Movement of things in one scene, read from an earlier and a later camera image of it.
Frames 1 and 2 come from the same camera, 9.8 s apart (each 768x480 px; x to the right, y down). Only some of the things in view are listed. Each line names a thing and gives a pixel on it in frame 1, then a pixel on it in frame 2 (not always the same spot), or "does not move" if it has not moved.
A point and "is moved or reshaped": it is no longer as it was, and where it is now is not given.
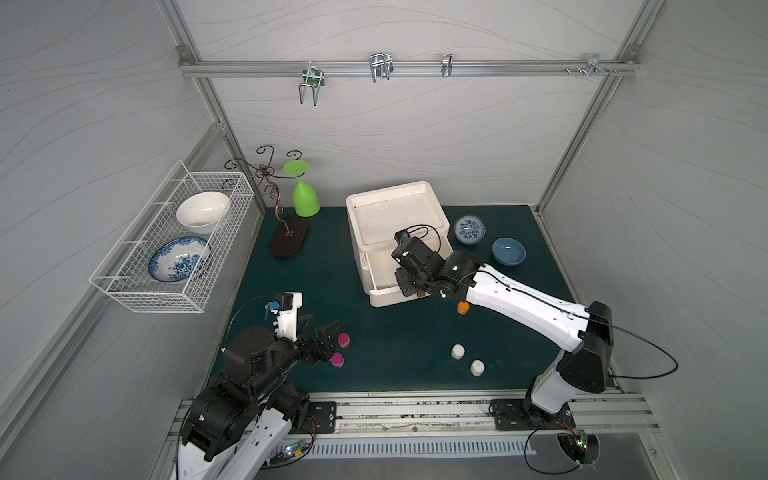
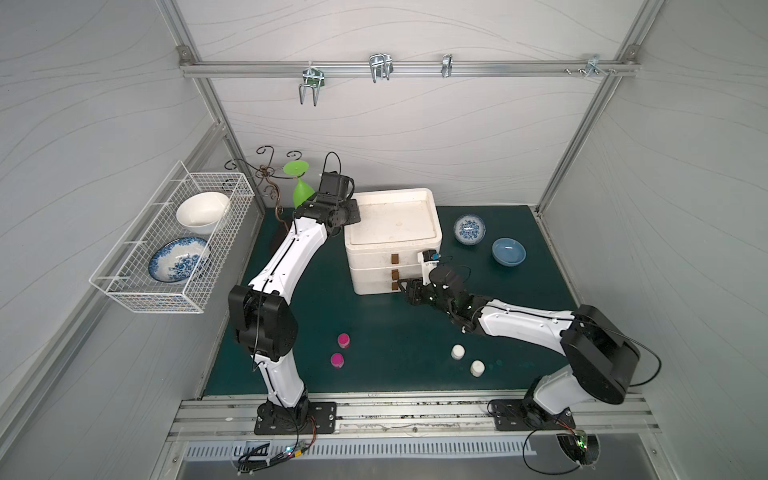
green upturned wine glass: [305, 201] does not move
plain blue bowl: [508, 252] does not move
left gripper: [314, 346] -> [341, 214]
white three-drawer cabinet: [374, 216] is moved or reshaped
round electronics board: [582, 446] does not move
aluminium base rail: [459, 414] does not move
